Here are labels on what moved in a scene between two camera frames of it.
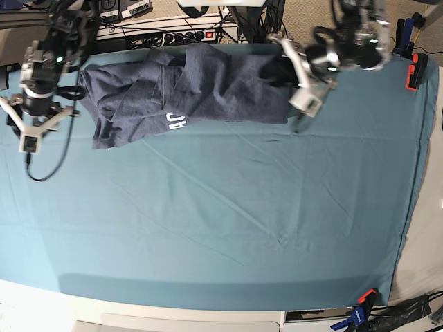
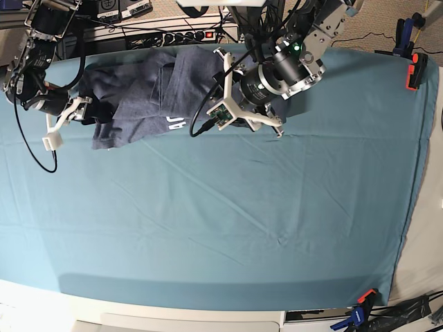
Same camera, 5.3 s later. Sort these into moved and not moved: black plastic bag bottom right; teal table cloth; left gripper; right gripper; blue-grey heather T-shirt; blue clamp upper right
Moved: left gripper; right gripper
Not moved: teal table cloth; blue clamp upper right; black plastic bag bottom right; blue-grey heather T-shirt
